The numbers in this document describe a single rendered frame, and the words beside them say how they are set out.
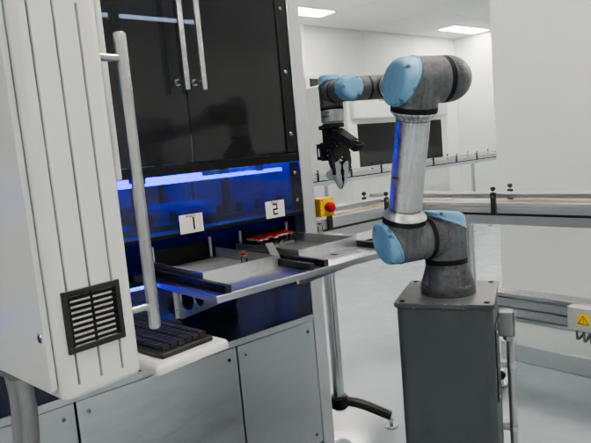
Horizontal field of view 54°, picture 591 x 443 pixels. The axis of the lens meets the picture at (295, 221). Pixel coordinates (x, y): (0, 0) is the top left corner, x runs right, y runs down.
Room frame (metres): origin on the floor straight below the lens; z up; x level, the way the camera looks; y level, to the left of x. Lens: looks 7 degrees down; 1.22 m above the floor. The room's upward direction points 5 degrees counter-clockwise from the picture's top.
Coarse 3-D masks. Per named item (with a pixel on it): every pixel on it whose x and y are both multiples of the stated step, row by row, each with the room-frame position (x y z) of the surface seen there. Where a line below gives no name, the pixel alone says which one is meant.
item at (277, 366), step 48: (288, 336) 2.04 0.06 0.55; (144, 384) 1.68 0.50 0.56; (192, 384) 1.78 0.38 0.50; (240, 384) 1.90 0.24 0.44; (288, 384) 2.03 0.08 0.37; (0, 432) 1.42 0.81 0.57; (48, 432) 1.49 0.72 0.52; (96, 432) 1.57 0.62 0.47; (144, 432) 1.66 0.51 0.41; (192, 432) 1.76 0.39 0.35; (240, 432) 1.88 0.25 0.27; (288, 432) 2.01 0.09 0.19
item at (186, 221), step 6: (180, 216) 1.79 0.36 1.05; (186, 216) 1.81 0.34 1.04; (192, 216) 1.82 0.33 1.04; (198, 216) 1.83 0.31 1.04; (180, 222) 1.79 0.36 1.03; (186, 222) 1.80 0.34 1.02; (192, 222) 1.82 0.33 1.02; (198, 222) 1.83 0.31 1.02; (180, 228) 1.79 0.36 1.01; (186, 228) 1.80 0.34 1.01; (192, 228) 1.81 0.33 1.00; (198, 228) 1.83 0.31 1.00; (180, 234) 1.79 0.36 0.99
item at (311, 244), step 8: (296, 232) 2.14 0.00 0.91; (296, 240) 2.15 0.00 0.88; (304, 240) 2.11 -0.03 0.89; (312, 240) 2.08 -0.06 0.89; (320, 240) 2.05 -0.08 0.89; (328, 240) 2.02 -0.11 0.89; (336, 240) 1.99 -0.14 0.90; (344, 240) 1.88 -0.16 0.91; (352, 240) 1.91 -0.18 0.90; (240, 248) 1.98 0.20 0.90; (248, 248) 1.95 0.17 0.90; (256, 248) 1.91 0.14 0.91; (264, 248) 1.88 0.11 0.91; (280, 248) 1.82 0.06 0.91; (288, 248) 1.99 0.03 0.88; (296, 248) 1.98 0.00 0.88; (304, 248) 1.96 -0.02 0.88; (312, 248) 1.79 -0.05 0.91; (320, 248) 1.81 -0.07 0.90; (328, 248) 1.83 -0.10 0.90; (336, 248) 1.86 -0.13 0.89; (344, 248) 1.88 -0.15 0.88; (304, 256) 1.76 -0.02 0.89; (312, 256) 1.79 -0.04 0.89
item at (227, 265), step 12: (216, 252) 1.95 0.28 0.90; (228, 252) 1.90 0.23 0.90; (240, 252) 1.84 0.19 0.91; (252, 252) 1.79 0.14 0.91; (156, 264) 1.74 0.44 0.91; (192, 264) 1.85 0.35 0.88; (204, 264) 1.83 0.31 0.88; (216, 264) 1.82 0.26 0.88; (228, 264) 1.80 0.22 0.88; (240, 264) 1.61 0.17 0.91; (252, 264) 1.64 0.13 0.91; (264, 264) 1.67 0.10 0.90; (276, 264) 1.70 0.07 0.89; (204, 276) 1.54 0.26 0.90; (216, 276) 1.56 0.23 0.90; (228, 276) 1.58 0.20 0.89
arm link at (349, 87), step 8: (336, 80) 1.78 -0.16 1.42; (344, 80) 1.73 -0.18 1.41; (352, 80) 1.74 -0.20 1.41; (360, 80) 1.75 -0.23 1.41; (368, 80) 1.78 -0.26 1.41; (328, 88) 1.81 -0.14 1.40; (336, 88) 1.76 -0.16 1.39; (344, 88) 1.73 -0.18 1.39; (352, 88) 1.74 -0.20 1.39; (360, 88) 1.75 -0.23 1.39; (368, 88) 1.78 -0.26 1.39; (328, 96) 1.82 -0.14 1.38; (336, 96) 1.78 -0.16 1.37; (344, 96) 1.74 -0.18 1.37; (352, 96) 1.74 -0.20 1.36; (360, 96) 1.78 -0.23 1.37; (368, 96) 1.79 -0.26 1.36
